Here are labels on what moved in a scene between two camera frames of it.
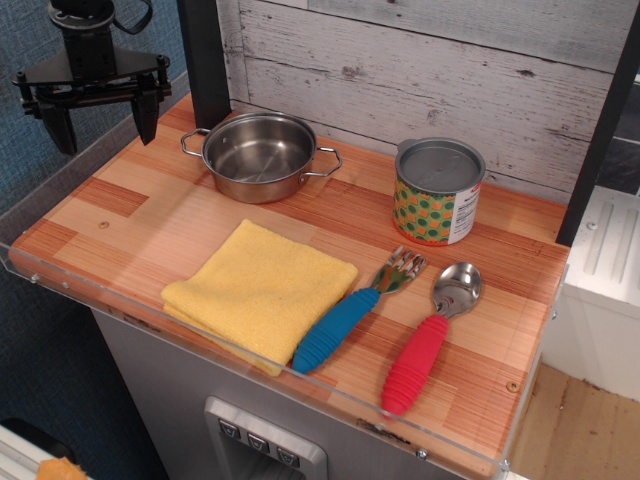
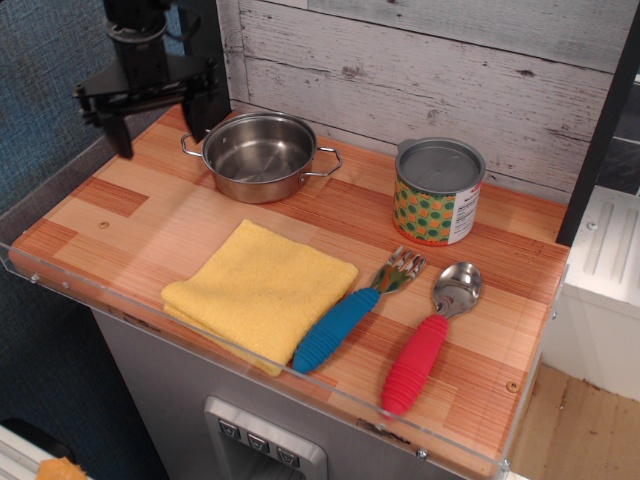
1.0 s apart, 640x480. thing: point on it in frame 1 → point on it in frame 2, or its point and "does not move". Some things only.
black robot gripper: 93,68 → 145,75
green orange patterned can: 437,184 does not move
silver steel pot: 260,157 does not move
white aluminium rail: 20,456 does not move
